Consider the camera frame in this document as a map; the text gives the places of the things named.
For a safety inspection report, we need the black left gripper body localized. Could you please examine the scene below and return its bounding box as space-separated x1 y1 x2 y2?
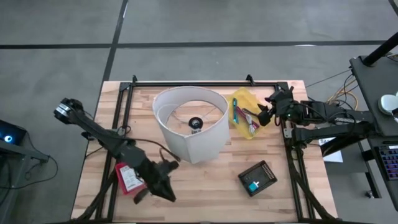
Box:
138 158 180 192

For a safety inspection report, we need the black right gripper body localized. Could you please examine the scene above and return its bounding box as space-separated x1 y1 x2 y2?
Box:
269 86 301 122

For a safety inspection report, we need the dark red cable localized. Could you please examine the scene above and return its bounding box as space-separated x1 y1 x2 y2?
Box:
236 105 261 130

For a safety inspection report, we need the yellow plastic bin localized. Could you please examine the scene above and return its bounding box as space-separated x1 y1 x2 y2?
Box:
226 87 271 140

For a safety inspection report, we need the red card box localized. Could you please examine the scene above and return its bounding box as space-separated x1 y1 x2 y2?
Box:
114 161 147 196

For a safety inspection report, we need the black plastic basket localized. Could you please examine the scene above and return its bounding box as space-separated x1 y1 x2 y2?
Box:
238 160 278 197

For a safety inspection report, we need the white paper sheet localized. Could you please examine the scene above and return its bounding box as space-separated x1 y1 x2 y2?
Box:
318 138 345 164

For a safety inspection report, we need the black side desk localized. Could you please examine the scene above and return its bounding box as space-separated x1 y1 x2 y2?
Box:
320 55 398 212

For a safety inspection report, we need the white round device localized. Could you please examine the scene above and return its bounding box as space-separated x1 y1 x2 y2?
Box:
378 92 398 116

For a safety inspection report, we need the black diagonal pole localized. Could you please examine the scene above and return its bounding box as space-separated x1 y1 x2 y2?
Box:
362 30 398 68

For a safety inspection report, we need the backlit keyboard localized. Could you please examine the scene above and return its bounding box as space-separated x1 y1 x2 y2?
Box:
377 144 398 181

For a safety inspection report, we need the black floor stand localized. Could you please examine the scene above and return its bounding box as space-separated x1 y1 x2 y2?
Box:
0 139 58 224

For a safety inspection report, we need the black device blue light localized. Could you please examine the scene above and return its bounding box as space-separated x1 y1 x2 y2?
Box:
0 119 27 146

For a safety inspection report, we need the yellow floor cable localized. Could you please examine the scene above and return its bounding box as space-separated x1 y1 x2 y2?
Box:
326 80 358 104

